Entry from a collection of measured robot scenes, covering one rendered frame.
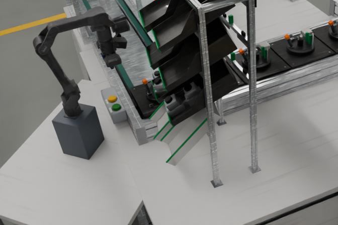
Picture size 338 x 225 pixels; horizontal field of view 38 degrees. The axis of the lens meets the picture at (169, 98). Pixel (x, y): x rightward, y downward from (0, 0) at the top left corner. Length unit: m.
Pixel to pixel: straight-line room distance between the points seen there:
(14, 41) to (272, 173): 3.55
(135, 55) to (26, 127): 1.49
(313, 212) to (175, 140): 0.61
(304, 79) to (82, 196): 1.16
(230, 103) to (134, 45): 0.77
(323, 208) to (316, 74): 0.69
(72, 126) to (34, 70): 2.48
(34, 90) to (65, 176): 2.17
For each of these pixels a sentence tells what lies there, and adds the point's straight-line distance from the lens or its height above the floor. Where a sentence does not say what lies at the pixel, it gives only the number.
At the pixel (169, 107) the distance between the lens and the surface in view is 1.80.
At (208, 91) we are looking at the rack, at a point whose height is 1.33.
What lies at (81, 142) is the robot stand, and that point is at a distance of 2.16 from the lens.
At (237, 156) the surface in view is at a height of 0.86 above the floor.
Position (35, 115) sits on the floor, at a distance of 4.02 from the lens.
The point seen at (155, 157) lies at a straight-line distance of 2.16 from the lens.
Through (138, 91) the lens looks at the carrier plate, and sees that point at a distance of 2.35.
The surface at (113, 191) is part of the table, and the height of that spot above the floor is 0.86.
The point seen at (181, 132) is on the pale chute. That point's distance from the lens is 1.98.
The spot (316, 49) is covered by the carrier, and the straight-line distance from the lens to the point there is 2.55.
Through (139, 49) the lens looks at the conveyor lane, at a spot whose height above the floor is 0.92.
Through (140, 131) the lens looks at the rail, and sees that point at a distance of 2.18.
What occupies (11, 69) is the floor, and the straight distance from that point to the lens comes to 4.68.
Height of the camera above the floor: 2.38
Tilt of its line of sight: 38 degrees down
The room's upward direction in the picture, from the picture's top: 9 degrees counter-clockwise
